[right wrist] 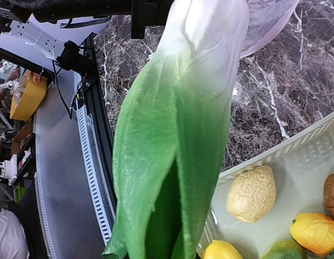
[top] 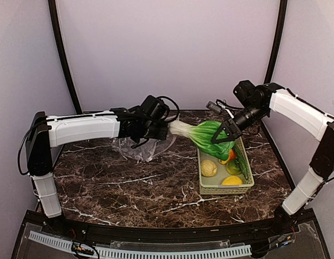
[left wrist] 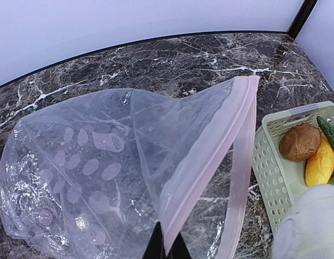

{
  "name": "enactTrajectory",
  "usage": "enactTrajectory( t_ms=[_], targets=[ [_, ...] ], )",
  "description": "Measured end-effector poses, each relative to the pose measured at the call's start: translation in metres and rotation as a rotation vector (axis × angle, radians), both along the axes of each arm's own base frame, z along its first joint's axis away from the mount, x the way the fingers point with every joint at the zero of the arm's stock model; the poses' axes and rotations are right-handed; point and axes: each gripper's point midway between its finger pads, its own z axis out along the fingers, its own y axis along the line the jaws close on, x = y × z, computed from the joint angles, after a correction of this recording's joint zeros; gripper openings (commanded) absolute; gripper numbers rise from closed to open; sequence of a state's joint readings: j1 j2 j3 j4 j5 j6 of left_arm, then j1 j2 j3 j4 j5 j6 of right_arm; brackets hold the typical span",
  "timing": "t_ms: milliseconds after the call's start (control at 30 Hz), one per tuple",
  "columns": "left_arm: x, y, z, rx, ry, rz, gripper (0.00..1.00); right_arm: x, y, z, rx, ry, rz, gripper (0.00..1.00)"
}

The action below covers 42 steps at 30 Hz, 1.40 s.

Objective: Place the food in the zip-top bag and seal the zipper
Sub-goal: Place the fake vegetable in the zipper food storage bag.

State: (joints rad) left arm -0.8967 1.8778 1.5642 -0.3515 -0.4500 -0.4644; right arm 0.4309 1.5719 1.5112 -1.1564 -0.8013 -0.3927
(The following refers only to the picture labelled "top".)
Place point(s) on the clear dotted zip top bag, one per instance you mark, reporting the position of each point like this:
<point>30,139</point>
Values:
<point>145,149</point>

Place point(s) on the green cucumber toy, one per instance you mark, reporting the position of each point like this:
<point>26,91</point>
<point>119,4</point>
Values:
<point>243,164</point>

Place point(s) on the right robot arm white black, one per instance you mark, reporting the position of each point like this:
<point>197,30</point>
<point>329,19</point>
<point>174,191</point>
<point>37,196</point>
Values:
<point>259,102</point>

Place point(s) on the white slotted cable duct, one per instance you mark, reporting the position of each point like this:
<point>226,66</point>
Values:
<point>121,249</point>

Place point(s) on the yellow lemon toy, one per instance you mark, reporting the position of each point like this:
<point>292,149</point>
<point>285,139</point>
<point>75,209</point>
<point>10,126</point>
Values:
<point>232,181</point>

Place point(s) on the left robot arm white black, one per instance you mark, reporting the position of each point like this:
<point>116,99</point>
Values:
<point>47,132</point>

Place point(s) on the left black frame post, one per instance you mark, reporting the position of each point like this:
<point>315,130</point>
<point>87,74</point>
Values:
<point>62,55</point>

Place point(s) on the black front rail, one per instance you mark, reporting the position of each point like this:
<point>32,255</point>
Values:
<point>252,232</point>

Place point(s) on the right black frame post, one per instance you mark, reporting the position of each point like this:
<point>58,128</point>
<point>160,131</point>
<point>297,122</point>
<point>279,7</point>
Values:
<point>282,11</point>

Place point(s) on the pale green plastic basket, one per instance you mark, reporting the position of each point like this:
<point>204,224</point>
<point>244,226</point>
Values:
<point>212,185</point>

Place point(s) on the beige wrinkled round food toy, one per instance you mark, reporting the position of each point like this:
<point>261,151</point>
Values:
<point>208,168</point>

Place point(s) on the bok choy toy green white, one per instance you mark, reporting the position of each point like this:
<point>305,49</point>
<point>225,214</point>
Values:
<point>201,135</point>

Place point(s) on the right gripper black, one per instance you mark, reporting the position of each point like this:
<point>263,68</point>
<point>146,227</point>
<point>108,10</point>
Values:
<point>237,133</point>

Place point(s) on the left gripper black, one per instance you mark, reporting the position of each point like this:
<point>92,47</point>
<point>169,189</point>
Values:
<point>163,133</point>

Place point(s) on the black frame post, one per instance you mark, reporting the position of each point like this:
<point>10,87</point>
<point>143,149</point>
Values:
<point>62,55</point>
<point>282,11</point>

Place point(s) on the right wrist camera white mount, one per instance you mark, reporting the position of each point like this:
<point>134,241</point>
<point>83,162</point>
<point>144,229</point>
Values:
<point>219,109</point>

